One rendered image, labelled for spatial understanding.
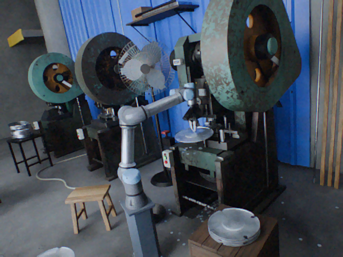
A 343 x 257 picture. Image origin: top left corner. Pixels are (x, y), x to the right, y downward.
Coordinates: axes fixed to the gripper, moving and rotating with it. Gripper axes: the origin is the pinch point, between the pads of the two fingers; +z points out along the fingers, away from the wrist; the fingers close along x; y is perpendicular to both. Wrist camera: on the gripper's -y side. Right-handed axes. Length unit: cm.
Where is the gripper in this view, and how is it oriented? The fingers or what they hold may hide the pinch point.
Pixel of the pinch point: (193, 130)
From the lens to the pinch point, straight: 192.3
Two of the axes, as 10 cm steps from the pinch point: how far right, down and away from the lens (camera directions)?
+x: -6.7, -0.8, 7.3
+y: 7.2, -2.8, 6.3
